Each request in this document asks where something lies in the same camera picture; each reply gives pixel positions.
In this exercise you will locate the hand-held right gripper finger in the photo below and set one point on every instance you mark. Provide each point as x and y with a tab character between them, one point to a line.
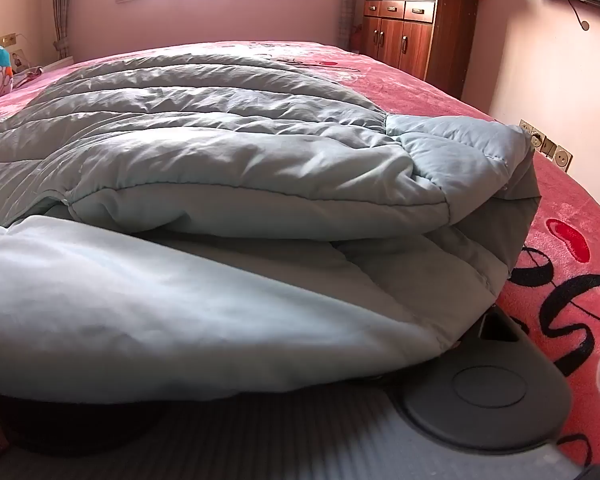
505	327

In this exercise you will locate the grey-green puffer jacket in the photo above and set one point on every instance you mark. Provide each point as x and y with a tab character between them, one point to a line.
205	170

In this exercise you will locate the pink printed blanket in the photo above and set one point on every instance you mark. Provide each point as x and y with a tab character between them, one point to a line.
555	200

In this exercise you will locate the brown wooden cabinet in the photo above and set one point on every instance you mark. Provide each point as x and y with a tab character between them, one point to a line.
415	35

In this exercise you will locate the patterned grey curtain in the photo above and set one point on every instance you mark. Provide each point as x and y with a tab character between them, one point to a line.
348	5
61	10

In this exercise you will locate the beige wall socket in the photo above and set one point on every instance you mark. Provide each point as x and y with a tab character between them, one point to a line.
548	147
530	132
562	157

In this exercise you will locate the small bedside wall socket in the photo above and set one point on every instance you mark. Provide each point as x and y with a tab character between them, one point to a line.
6	40

